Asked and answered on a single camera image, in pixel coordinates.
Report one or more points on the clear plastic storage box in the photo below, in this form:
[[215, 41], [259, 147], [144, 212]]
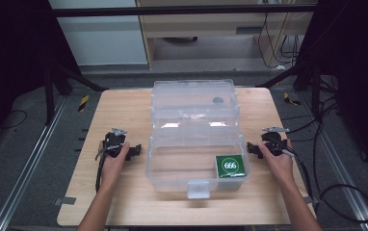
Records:
[[194, 134]]

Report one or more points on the aluminium floor rail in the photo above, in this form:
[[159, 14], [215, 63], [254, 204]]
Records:
[[342, 166], [28, 166]]

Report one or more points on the yellow black tape strip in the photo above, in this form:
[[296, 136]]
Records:
[[290, 100], [83, 102]]

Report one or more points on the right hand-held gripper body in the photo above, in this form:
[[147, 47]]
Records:
[[274, 141]]

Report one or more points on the person's right hand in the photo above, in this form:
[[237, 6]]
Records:
[[278, 166]]

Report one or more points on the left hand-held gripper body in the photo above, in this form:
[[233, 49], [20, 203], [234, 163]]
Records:
[[114, 140]]

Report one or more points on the black metal stand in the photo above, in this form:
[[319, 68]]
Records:
[[48, 89], [315, 86]]

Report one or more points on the black horizontal frame bar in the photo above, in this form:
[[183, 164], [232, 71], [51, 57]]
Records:
[[172, 11]]

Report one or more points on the white cabinet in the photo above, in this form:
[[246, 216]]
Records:
[[101, 38]]

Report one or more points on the wooden desk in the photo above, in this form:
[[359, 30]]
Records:
[[204, 25]]

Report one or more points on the green square packet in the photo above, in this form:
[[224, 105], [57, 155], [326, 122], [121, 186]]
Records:
[[230, 166]]

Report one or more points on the grey tape piece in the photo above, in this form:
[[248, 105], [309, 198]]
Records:
[[65, 200]]

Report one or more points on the person's left hand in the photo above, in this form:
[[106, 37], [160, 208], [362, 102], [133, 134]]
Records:
[[114, 166]]

